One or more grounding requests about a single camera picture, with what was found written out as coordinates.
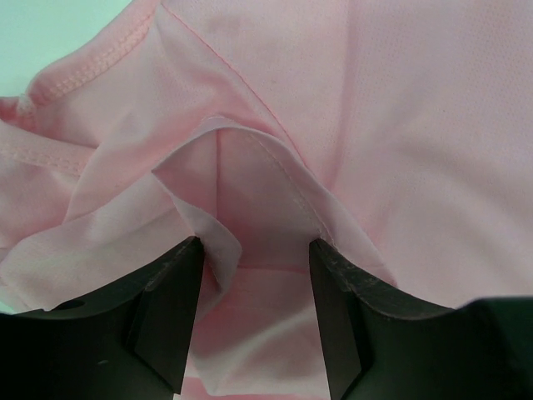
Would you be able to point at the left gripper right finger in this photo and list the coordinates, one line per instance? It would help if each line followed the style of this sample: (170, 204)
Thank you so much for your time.
(379, 342)

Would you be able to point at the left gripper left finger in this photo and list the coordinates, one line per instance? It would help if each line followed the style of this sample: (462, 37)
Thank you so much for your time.
(126, 340)

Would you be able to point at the pink t shirt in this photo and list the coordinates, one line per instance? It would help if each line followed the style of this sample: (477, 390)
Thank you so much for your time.
(398, 131)

